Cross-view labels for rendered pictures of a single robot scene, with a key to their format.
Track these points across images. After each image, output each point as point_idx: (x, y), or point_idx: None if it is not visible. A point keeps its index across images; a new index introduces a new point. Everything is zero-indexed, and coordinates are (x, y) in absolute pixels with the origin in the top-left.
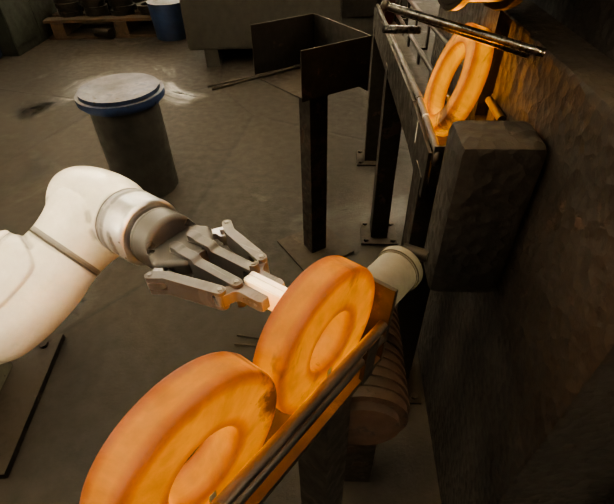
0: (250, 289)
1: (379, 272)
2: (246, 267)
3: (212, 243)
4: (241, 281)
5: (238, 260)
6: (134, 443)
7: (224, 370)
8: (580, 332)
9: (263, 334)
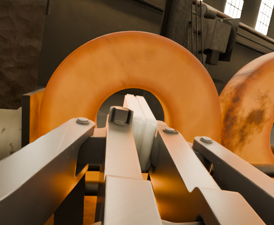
0: (156, 129)
1: None
2: (127, 129)
3: (122, 177)
4: (161, 128)
5: (121, 139)
6: None
7: (268, 54)
8: (11, 89)
9: (211, 79)
